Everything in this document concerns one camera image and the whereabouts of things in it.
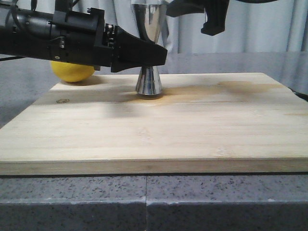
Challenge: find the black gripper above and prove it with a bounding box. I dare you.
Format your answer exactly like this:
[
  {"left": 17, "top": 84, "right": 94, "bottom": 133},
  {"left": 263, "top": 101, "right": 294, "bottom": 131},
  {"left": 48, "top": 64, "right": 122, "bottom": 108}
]
[
  {"left": 47, "top": 8, "right": 167, "bottom": 73},
  {"left": 134, "top": 0, "right": 230, "bottom": 43}
]

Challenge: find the silver double jigger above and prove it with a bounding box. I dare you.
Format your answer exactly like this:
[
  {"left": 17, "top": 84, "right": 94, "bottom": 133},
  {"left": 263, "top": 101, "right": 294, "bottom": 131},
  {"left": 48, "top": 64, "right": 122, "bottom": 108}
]
[{"left": 133, "top": 4, "right": 167, "bottom": 98}]

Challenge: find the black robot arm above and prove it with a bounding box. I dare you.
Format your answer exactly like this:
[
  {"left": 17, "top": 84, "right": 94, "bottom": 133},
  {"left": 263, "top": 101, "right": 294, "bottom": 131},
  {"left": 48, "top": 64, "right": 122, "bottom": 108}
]
[{"left": 0, "top": 0, "right": 167, "bottom": 72}]

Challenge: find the yellow lemon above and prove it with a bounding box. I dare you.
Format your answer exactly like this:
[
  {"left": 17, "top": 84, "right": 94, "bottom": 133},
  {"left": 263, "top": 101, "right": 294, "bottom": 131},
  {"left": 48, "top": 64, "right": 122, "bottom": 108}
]
[{"left": 50, "top": 61, "right": 95, "bottom": 83}]

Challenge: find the grey curtain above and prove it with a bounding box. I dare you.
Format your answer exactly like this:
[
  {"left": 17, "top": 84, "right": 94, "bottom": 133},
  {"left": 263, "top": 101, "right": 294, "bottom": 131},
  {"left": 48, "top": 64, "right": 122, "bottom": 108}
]
[{"left": 0, "top": 0, "right": 308, "bottom": 56}]

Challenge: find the wooden cutting board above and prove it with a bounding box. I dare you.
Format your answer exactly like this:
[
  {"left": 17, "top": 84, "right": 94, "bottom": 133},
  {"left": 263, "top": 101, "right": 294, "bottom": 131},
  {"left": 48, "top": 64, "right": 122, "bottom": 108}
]
[{"left": 0, "top": 73, "right": 308, "bottom": 175}]

